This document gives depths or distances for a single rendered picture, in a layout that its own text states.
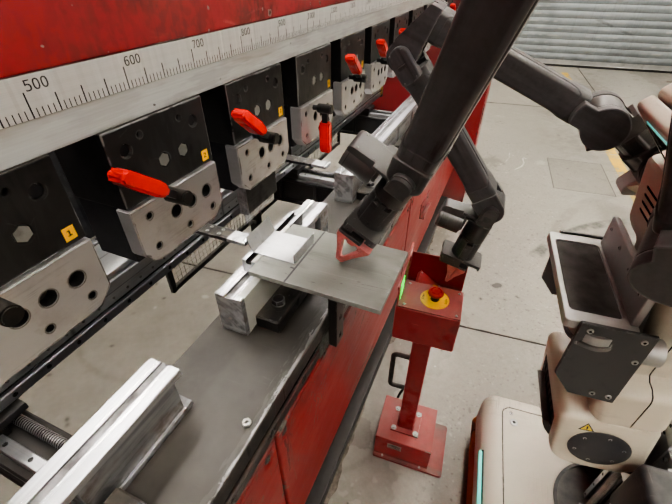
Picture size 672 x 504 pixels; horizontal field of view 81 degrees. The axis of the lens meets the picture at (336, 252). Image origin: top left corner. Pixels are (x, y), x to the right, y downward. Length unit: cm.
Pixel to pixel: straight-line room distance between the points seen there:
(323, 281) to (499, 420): 92
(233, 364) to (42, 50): 55
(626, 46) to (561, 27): 103
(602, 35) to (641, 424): 761
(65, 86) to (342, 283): 49
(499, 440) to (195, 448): 99
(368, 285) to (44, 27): 55
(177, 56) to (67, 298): 28
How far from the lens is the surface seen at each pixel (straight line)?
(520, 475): 141
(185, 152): 54
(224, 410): 72
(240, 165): 62
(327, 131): 81
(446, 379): 186
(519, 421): 150
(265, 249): 80
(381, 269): 75
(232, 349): 80
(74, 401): 205
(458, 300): 105
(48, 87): 43
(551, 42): 813
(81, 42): 45
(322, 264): 76
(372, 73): 114
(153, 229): 51
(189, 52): 54
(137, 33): 49
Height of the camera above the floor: 147
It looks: 37 degrees down
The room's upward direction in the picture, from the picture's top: straight up
